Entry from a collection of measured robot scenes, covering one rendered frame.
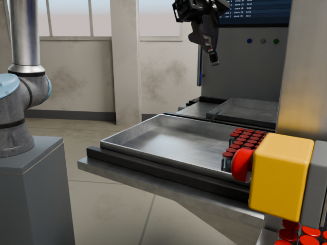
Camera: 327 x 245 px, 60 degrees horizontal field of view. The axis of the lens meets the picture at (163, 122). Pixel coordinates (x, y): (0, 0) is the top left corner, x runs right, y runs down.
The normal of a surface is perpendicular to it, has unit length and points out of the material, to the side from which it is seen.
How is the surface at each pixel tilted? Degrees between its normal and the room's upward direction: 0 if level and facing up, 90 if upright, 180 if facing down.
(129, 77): 90
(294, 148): 0
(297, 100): 90
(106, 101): 90
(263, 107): 90
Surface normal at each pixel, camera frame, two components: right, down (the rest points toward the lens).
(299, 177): -0.51, 0.26
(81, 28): -0.14, 0.30
